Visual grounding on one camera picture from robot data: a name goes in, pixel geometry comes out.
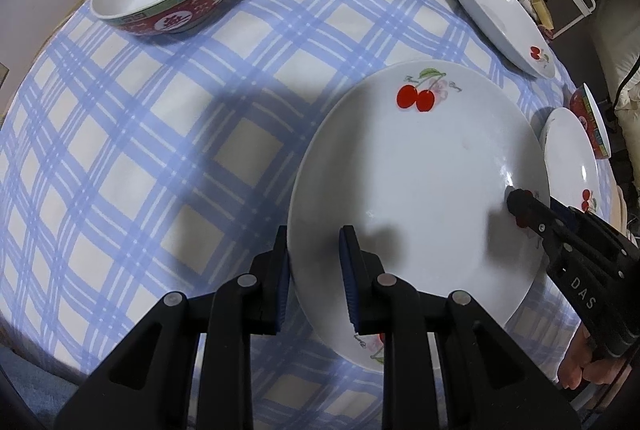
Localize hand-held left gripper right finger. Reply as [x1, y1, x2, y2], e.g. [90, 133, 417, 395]
[339, 225, 583, 430]

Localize large white cherry plate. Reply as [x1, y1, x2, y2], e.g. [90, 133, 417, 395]
[287, 62, 552, 373]

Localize person's right hand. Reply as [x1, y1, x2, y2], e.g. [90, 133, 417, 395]
[557, 326, 627, 391]

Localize cream pillows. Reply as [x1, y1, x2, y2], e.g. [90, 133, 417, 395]
[602, 22, 640, 151]

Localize blue checked tablecloth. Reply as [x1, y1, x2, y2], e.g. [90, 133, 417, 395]
[0, 0, 618, 430]

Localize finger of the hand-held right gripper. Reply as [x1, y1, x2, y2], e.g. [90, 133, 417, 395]
[506, 188, 627, 257]

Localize black cable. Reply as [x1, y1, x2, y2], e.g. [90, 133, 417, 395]
[616, 54, 640, 103]

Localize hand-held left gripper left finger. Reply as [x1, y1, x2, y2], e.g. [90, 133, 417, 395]
[52, 225, 291, 430]

